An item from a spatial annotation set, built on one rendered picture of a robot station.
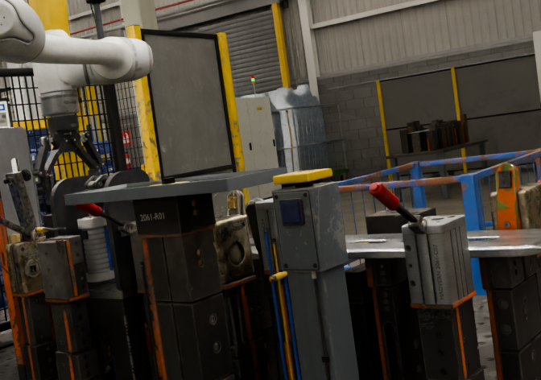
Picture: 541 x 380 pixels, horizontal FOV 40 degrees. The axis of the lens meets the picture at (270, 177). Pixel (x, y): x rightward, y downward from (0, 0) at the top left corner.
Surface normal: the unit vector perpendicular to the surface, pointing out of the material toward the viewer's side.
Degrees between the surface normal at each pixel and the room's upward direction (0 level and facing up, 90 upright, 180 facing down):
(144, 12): 90
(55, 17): 90
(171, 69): 90
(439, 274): 90
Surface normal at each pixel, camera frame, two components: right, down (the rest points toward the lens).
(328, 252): 0.78, -0.07
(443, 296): -0.61, 0.13
